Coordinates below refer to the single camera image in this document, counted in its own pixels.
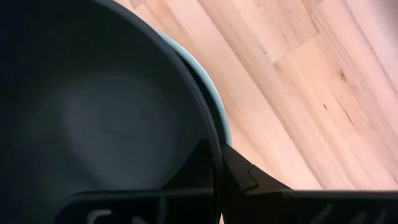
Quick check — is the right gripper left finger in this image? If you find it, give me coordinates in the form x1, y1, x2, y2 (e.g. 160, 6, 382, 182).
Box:
55, 138, 220, 224

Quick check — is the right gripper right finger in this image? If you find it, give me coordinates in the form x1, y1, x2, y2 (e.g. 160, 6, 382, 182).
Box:
220, 142, 398, 224

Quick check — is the small dark grey bowl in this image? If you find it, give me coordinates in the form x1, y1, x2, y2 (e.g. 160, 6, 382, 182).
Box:
0, 0, 224, 224

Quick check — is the small pale green bowl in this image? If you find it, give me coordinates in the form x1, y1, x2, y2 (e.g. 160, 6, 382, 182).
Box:
155, 29, 233, 147

